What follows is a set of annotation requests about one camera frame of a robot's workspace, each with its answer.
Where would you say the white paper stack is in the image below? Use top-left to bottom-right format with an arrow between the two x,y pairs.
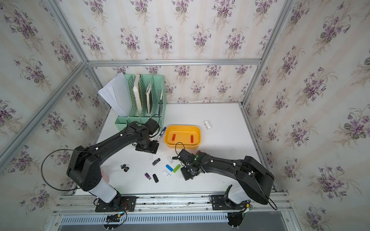
98,73 -> 132,117

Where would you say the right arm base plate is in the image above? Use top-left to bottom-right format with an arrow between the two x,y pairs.
210,194 -> 247,211

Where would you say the blue usb drive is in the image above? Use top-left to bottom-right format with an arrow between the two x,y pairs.
166,165 -> 173,172

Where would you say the pink pen cup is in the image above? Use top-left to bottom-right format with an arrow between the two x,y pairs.
100,167 -> 110,183

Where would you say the yellow plastic storage box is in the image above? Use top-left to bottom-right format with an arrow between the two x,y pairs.
164,125 -> 201,149

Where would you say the black silver usb drive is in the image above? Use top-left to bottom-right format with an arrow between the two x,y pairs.
152,158 -> 161,166

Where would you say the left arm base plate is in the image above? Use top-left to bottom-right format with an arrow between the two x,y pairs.
94,195 -> 137,213

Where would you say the dark pen in organizer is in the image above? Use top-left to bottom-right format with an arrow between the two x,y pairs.
158,90 -> 163,117

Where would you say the beige notebook in organizer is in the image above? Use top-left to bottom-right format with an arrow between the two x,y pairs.
145,84 -> 152,114

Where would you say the blue white marker pen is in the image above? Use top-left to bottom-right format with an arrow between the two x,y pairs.
158,127 -> 167,139

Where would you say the white book in organizer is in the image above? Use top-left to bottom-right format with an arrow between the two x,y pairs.
133,74 -> 142,115

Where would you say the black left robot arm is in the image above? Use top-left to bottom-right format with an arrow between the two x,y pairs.
66,118 -> 160,208

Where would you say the white small device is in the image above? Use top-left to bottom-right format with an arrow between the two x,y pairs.
204,120 -> 212,130

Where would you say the purple usb drive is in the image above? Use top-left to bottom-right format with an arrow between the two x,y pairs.
145,173 -> 152,180

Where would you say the green usb drive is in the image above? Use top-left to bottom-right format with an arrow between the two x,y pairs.
172,164 -> 181,173

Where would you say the black capsule usb drive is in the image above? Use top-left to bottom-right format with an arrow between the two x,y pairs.
153,174 -> 159,183

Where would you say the green desk file organizer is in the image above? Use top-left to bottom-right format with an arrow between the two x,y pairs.
115,74 -> 167,131

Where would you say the white slider usb drive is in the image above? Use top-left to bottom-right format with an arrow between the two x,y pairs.
162,170 -> 171,179

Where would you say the small black usb pair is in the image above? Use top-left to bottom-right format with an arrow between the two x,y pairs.
120,164 -> 129,172

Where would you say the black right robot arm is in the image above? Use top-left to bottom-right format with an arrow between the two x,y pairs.
177,149 -> 275,205

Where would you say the aluminium front rail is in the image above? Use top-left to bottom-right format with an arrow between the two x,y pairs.
51,190 -> 293,216

